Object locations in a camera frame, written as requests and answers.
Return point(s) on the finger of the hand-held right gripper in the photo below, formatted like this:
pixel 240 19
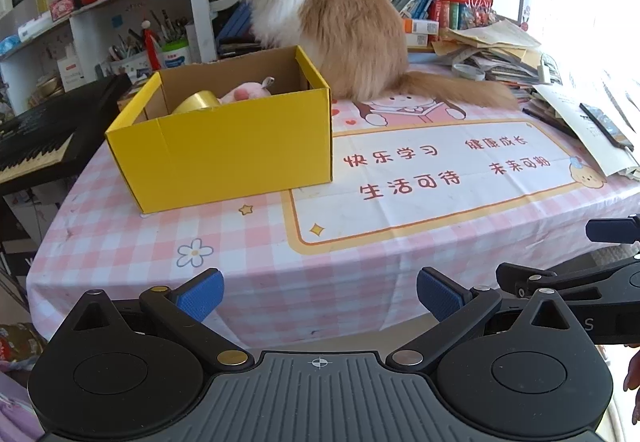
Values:
pixel 515 279
pixel 612 229

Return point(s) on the bag of colourful trinkets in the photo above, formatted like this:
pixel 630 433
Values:
pixel 477 16

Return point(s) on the row of colourful books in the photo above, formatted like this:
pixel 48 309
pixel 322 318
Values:
pixel 450 4

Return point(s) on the white orange carton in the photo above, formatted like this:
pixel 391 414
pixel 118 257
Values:
pixel 422 25
pixel 416 40

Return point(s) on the white green-rimmed pen holder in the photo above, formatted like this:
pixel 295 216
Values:
pixel 176 55

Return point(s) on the white masking tape roll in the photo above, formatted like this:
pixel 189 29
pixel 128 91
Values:
pixel 457 70

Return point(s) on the red printed bag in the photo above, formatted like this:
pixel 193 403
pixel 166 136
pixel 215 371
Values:
pixel 20 347

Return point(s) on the black keyboard stand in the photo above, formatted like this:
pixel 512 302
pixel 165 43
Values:
pixel 15 242

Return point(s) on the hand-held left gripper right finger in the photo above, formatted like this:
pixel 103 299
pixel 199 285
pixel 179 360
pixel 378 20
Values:
pixel 440 294

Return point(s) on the pink tin box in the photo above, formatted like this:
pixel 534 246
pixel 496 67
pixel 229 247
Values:
pixel 62 7

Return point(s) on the pink plush toy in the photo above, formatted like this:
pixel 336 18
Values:
pixel 245 94

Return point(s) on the fluffy orange cat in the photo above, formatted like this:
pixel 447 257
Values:
pixel 350 21

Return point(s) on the black pen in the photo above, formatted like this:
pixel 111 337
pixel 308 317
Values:
pixel 545 121

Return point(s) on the stack of blue purple books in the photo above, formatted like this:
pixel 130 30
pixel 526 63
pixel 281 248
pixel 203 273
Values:
pixel 235 24

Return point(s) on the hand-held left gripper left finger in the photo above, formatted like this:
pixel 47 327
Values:
pixel 200 294

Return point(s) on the white patterned pen cup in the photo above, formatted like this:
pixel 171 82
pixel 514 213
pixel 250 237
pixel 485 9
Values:
pixel 130 64

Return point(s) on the person's right hand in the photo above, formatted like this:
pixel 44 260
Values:
pixel 635 382

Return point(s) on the purple cloth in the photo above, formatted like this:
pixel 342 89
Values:
pixel 15 412

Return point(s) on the white carton with red label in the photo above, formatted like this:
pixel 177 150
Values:
pixel 71 69

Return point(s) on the black smartphone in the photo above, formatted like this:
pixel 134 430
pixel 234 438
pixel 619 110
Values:
pixel 605 124

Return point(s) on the black electronic keyboard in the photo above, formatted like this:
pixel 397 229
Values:
pixel 30 121

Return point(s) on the yellow tape roll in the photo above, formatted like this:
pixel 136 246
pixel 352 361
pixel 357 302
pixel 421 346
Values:
pixel 197 100

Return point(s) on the yellow cardboard box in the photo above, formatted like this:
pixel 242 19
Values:
pixel 225 151

